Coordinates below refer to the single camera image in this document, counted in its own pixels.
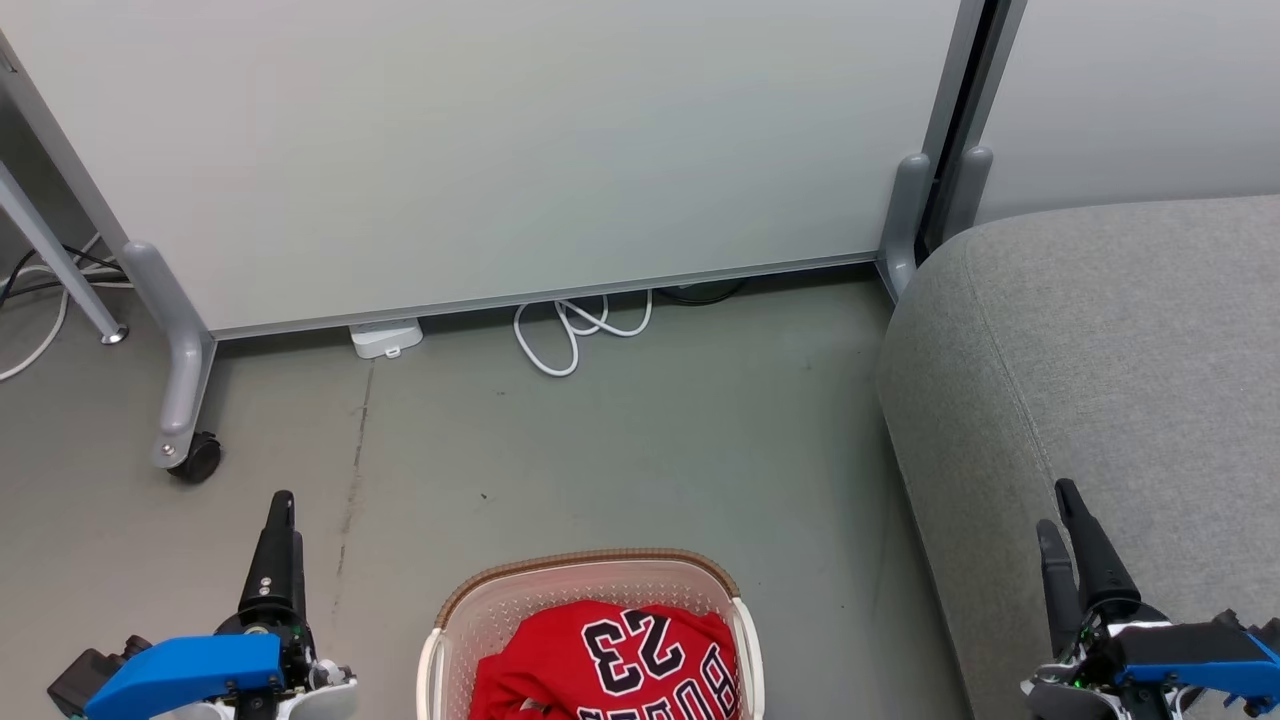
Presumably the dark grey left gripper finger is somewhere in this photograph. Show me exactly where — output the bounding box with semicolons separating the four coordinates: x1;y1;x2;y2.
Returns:
240;490;306;626

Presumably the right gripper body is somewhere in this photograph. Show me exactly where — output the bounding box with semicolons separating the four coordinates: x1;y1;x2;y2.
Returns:
1020;598;1201;720

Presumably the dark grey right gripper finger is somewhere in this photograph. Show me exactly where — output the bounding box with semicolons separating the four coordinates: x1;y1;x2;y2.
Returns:
1037;520;1083;661
1056;480;1141;616

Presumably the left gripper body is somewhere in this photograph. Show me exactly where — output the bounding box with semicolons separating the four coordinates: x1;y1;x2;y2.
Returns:
180;612;359;720

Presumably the red basketball jersey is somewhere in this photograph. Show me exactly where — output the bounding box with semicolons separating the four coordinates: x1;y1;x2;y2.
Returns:
468;600;743;720

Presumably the grey fabric sofa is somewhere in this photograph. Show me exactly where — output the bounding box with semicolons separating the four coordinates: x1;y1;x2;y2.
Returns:
876;195;1280;720

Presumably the black caster wheel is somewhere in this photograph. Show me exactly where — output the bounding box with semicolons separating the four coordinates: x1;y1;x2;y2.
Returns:
168;432;223;486

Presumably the grey partition foot with caster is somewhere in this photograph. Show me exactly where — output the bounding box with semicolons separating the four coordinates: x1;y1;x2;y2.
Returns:
122;240;218;471

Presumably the white power adapter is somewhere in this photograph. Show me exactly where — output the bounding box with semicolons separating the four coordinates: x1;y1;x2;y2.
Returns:
349;318;424;360

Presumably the beige plastic laundry basket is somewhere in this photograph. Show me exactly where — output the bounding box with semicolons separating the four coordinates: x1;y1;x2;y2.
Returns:
416;548;767;720

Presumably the white hanging cable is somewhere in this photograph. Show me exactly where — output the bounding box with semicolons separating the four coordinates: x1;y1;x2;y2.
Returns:
0;232;133;383

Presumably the white coiled cable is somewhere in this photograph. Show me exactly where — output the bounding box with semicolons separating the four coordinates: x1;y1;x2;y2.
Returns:
513;290;654;378

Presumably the black hanging cable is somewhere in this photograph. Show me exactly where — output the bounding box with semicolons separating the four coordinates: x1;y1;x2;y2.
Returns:
0;245;129;306

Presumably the black floor cable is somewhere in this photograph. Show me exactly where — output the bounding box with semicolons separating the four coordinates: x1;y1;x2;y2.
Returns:
655;280;746;306

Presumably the white partition panel grey frame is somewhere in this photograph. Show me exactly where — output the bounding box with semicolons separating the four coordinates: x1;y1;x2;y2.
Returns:
975;0;1280;226
0;0;1001;341

